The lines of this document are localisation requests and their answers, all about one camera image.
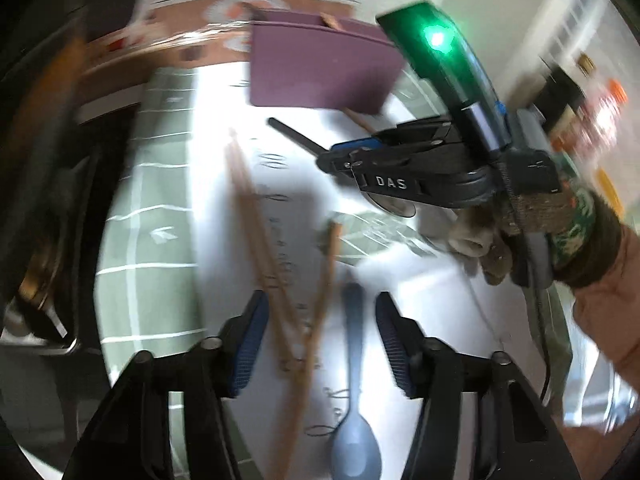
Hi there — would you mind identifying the person's right forearm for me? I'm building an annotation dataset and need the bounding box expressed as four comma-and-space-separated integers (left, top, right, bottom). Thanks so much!
570, 225, 640, 378

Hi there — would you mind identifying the green checked tablecloth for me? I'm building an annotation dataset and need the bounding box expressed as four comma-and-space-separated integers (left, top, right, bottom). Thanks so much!
95, 55, 572, 480

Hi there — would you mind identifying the blue-grey spoon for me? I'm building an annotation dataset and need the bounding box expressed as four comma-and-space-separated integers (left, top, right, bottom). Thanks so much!
327, 282, 384, 480

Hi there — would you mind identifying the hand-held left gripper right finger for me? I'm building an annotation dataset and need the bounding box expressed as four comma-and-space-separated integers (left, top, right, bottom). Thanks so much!
375, 292, 581, 480

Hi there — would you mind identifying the yellow lid chili flake jar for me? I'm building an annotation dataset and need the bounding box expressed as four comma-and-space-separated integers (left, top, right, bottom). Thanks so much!
597, 169, 627, 222

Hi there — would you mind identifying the brown plastic-wrapped package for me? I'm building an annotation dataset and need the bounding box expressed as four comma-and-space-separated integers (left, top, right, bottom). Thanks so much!
85, 0, 362, 77

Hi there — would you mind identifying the dark soy sauce bottle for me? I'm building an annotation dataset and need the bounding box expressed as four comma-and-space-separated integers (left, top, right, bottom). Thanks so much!
542, 55, 596, 137

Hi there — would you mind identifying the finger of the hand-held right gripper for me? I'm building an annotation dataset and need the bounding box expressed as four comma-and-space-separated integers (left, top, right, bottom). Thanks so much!
315, 143, 469, 181
330, 115, 456, 154

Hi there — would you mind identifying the person's right hand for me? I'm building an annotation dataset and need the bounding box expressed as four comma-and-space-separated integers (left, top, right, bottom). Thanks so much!
447, 189, 627, 292

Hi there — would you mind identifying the purple utensil box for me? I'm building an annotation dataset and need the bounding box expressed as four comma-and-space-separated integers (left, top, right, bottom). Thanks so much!
248, 7, 407, 115

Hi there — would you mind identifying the white vent grille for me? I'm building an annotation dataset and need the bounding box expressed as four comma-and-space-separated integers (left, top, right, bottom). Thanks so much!
546, 15, 592, 62

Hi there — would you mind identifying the black chopstick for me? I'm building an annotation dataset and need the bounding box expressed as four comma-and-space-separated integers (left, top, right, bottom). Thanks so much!
267, 117, 331, 156

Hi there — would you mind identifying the black cable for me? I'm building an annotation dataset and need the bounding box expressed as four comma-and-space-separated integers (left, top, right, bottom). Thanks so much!
525, 260, 557, 407

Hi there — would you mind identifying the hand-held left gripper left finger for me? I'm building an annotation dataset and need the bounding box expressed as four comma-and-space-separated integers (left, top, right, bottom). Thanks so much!
62, 289, 271, 480

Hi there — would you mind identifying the orange cap chili bottle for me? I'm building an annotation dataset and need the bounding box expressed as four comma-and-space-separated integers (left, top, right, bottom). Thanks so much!
585, 77, 632, 162

